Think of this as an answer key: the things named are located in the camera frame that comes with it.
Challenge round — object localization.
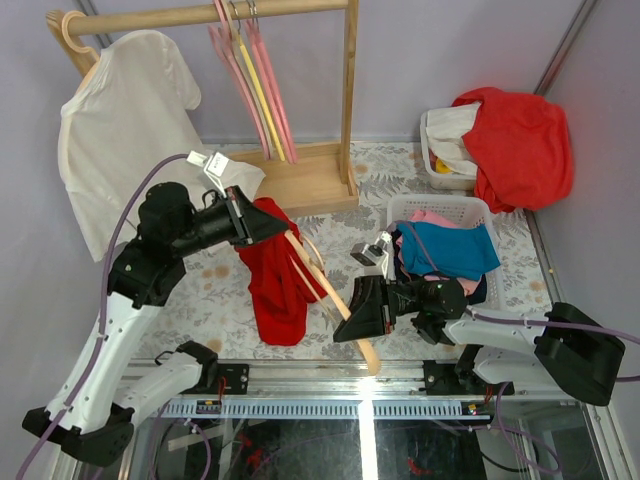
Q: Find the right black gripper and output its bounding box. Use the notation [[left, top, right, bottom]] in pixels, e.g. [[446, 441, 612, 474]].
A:
[[335, 276, 426, 345]]

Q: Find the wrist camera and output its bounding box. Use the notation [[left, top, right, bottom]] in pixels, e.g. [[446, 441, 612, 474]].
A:
[[350, 230, 392, 279], [186, 150, 230, 197]]

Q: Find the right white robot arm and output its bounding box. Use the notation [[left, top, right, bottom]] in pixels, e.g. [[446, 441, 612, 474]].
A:
[[333, 275, 625, 406]]

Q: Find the red t shirt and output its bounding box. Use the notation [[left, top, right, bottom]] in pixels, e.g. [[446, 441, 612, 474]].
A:
[[234, 196, 329, 347]]

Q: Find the white laundry basket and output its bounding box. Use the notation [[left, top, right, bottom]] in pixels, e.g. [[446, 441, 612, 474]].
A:
[[386, 194, 506, 310]]

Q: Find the pink hanger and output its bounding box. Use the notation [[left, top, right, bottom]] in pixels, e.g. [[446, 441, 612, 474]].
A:
[[245, 1, 298, 164], [208, 1, 274, 159]]

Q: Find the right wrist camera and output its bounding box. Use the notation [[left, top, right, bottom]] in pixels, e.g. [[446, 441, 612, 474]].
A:
[[350, 230, 392, 279]]

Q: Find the aluminium rail frame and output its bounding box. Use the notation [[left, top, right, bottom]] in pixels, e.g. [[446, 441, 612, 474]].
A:
[[49, 357, 616, 480]]

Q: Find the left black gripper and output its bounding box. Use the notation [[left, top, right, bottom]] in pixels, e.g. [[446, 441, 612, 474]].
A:
[[172, 186, 292, 259]]

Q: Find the red garment on rear basket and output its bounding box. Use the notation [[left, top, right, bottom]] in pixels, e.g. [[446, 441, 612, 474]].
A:
[[452, 87, 574, 213]]

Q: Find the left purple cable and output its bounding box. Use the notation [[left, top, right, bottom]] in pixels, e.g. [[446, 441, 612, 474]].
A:
[[14, 153, 191, 480]]

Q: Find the yellow hanger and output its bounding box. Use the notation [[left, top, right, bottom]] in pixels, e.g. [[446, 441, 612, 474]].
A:
[[232, 7, 284, 162]]

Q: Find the white garment in rear basket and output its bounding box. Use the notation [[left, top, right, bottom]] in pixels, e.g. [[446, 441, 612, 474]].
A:
[[424, 102, 480, 178]]

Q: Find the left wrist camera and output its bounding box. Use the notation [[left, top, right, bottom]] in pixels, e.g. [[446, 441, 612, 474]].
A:
[[186, 150, 230, 197]]

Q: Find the white t shirt on hanger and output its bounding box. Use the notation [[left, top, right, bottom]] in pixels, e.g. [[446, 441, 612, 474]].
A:
[[57, 29, 266, 264]]

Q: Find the dark navy garment in basket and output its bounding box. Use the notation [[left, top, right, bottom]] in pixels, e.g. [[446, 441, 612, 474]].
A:
[[391, 230, 488, 305]]

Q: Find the wooden clothes rack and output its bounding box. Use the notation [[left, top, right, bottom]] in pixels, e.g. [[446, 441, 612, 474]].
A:
[[69, 1, 359, 217]]

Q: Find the floral table cloth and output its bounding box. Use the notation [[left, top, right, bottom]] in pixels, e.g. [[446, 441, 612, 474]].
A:
[[133, 142, 552, 361]]

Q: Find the light wooden hanger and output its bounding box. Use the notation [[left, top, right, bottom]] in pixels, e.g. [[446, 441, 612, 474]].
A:
[[285, 230, 381, 376]]

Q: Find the wooden hanger with white shirt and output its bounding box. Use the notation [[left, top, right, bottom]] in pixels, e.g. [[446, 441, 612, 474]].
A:
[[46, 10, 100, 78]]

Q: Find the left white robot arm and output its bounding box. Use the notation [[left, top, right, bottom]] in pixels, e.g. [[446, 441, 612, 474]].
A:
[[22, 182, 288, 467]]

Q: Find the rear white basket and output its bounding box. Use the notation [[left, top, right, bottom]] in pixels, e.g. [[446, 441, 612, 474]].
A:
[[419, 111, 476, 191]]

